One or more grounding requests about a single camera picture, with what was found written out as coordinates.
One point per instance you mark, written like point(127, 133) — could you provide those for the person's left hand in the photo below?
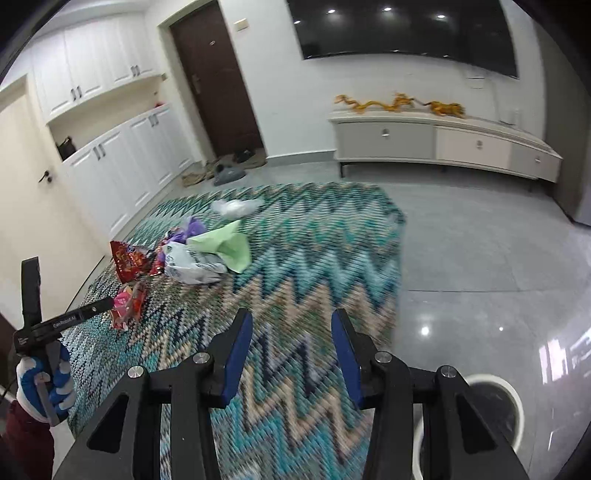
point(27, 383)

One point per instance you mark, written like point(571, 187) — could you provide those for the black bag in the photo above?
point(66, 148)

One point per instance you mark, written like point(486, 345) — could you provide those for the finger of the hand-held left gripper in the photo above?
point(99, 306)

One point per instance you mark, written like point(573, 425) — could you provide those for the beige wall switch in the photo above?
point(241, 25)

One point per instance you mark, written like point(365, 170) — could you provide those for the pink and red wrapper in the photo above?
point(127, 307)

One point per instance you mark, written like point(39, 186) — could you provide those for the white lower cabinet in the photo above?
point(124, 166)

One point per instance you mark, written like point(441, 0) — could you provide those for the clear plastic bag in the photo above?
point(235, 208)

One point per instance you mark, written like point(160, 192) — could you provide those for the white upper wall cabinet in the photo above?
point(87, 64)

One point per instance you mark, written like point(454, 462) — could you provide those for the white wall socket box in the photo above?
point(475, 81)

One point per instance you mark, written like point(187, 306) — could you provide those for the purple plastic bag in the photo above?
point(194, 227)

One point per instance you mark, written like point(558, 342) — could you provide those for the grey slipper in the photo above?
point(228, 174)

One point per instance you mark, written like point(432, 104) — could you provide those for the green paper sheet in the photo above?
point(231, 249)

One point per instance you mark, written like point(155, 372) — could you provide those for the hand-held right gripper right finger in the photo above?
point(346, 360)

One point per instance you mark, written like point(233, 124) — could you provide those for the large red snack packet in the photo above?
point(129, 261)

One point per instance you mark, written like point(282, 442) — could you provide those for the person's left forearm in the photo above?
point(27, 443)

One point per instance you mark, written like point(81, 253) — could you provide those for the white television cabinet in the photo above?
point(415, 141)

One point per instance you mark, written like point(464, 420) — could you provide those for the beige doormat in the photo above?
point(196, 179)

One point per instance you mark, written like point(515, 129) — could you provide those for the white printed plastic bag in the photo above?
point(189, 267)

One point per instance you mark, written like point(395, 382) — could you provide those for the zigzag patterned cloth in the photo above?
point(295, 258)

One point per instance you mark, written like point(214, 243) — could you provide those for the white bin with black liner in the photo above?
point(501, 406)

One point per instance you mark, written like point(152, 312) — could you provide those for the black shoes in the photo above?
point(242, 156)

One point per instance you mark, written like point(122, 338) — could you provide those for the orange tiger decoration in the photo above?
point(445, 108)

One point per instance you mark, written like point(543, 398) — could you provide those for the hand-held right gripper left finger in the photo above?
point(238, 355)

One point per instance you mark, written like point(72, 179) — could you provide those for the black wall television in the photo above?
point(406, 32)

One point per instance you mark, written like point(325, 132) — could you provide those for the brown entrance door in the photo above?
point(217, 83)

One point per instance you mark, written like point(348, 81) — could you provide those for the cream door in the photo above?
point(41, 230)

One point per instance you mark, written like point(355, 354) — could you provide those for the orange dragon decoration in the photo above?
point(374, 104)

